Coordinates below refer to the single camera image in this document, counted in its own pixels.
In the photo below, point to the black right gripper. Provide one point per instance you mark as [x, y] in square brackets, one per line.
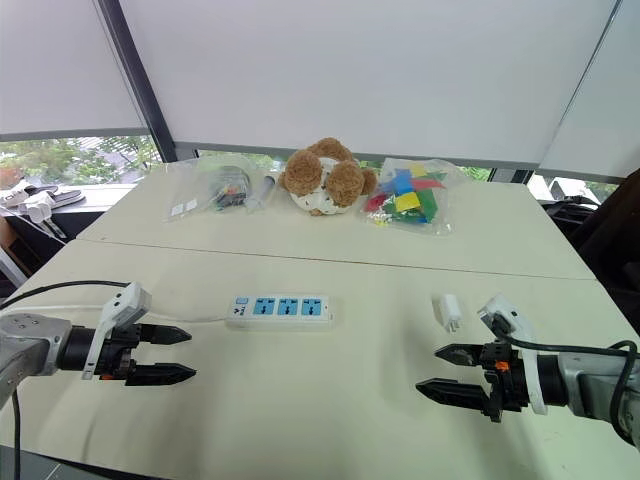
[507, 387]

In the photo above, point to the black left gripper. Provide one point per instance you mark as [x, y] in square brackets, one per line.
[117, 357]

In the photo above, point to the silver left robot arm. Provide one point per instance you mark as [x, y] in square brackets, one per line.
[30, 340]

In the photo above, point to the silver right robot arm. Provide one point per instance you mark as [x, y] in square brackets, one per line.
[585, 380]

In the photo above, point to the white plug adapter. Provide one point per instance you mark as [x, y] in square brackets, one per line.
[448, 310]

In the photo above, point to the white blue power strip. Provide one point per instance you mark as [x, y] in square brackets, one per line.
[280, 322]

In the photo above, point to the bag of dark small parts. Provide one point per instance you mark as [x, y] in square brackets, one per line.
[225, 190]

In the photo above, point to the brown cardboard box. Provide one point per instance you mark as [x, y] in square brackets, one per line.
[22, 245]

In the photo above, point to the bag of colourful blocks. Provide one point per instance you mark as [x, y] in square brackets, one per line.
[407, 197]

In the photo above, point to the grey white sandal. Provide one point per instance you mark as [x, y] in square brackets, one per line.
[60, 195]

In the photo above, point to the white charger block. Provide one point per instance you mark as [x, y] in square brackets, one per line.
[39, 207]

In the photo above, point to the black office chair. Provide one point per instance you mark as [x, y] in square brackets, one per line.
[605, 235]

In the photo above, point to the brown white plush toy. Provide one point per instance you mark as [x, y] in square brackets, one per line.
[320, 175]

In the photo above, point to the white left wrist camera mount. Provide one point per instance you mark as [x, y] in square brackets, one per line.
[127, 300]

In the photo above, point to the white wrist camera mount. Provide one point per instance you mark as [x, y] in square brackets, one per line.
[537, 390]
[127, 300]

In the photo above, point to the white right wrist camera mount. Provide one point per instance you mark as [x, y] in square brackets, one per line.
[537, 390]

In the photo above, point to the dark window frame post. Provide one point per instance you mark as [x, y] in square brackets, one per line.
[137, 85]

